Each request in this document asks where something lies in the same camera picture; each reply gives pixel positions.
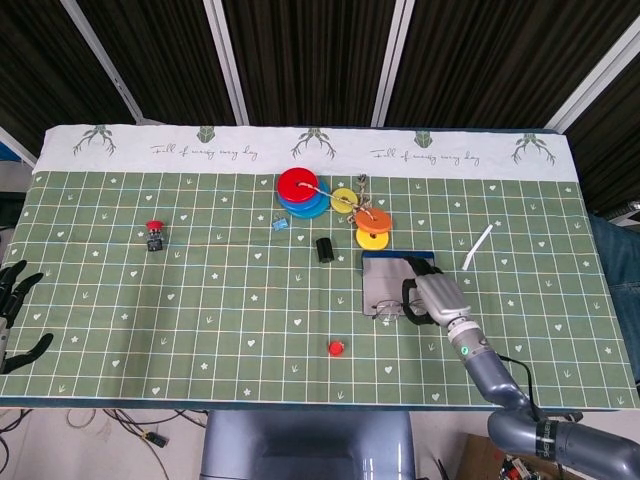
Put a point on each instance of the blue binder clip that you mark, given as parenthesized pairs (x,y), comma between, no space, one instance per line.
(280,226)

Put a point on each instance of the red emergency stop button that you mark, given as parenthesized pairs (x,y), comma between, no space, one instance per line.
(155,227)

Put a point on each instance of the green grid tablecloth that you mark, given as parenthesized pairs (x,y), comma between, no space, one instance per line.
(200,280)

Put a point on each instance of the blue grey robot torso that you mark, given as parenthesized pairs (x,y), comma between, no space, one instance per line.
(300,445)

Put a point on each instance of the thin-framed eyeglasses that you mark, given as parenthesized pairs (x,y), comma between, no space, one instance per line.
(387,311)

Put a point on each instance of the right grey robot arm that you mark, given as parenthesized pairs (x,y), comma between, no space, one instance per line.
(492,372)

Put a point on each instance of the white table leg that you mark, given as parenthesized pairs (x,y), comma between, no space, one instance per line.
(15,145)
(595,75)
(100,55)
(227,65)
(392,65)

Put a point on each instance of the brown cardboard box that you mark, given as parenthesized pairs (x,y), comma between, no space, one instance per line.
(475,460)

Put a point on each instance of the white bent plastic strip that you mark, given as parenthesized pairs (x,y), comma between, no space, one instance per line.
(477,247)

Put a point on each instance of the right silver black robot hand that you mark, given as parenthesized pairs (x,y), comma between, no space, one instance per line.
(442,297)

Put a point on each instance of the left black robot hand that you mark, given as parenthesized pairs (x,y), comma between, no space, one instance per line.
(20,285)

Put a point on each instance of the black plastic cylinder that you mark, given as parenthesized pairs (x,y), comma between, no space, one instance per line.
(324,249)

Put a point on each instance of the small red plastic cap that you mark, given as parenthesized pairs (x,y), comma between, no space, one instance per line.
(336,348)

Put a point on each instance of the blue floral glasses case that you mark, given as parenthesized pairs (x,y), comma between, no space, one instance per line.
(385,280)

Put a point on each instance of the blue denim fabric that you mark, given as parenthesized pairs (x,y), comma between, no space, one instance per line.
(620,260)

